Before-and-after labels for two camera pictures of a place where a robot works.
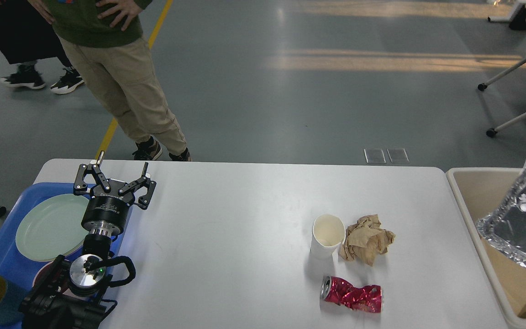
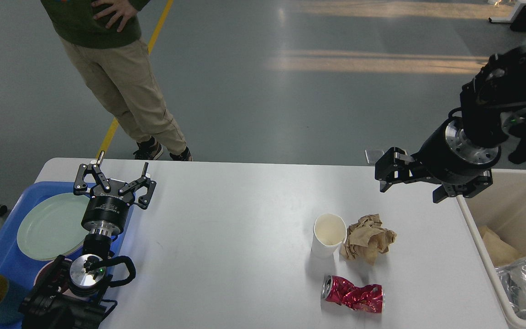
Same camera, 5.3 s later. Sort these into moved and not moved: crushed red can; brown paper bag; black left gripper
Moved: brown paper bag
Not moved: crushed red can; black left gripper
